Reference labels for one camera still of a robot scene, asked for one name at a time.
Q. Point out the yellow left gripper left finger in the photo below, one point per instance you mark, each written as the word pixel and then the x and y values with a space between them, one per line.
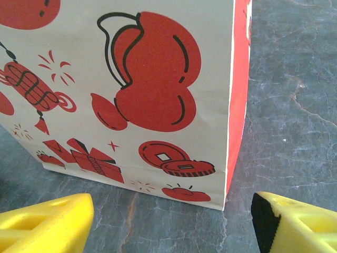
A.
pixel 39 226

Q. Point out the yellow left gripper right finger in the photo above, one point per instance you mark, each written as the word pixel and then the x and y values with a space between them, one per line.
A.
pixel 302 232

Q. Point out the red white paper bag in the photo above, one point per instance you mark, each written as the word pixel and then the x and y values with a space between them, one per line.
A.
pixel 158 79

